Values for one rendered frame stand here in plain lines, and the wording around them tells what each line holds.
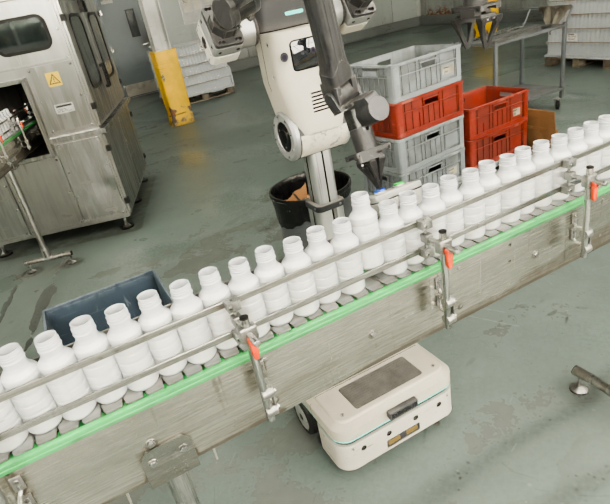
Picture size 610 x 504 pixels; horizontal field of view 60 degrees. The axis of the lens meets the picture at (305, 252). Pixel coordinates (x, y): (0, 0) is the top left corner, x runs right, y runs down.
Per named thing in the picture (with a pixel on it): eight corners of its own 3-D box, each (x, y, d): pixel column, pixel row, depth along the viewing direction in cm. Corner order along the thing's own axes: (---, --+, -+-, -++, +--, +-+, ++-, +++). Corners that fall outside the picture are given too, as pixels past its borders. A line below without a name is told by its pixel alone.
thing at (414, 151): (402, 175, 329) (398, 141, 319) (359, 165, 361) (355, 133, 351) (466, 146, 357) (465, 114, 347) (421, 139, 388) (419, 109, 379)
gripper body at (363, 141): (392, 149, 129) (383, 119, 128) (358, 161, 126) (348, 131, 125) (379, 153, 135) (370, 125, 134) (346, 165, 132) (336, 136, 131)
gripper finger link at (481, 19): (481, 45, 131) (480, 4, 127) (504, 45, 125) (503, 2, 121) (461, 51, 129) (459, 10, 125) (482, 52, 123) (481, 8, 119)
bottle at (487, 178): (497, 232, 126) (497, 166, 119) (472, 230, 129) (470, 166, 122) (502, 221, 130) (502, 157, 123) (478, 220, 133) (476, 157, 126)
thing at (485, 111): (470, 142, 364) (469, 110, 354) (429, 134, 397) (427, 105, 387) (529, 118, 388) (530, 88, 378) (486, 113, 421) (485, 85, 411)
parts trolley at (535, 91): (495, 134, 510) (494, 26, 466) (455, 127, 555) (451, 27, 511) (570, 107, 547) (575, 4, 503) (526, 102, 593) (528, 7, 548)
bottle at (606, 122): (585, 173, 147) (590, 115, 140) (609, 171, 146) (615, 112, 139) (592, 181, 142) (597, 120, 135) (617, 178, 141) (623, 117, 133)
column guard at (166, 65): (173, 127, 815) (152, 53, 765) (167, 124, 847) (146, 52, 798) (197, 120, 829) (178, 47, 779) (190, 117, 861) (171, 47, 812)
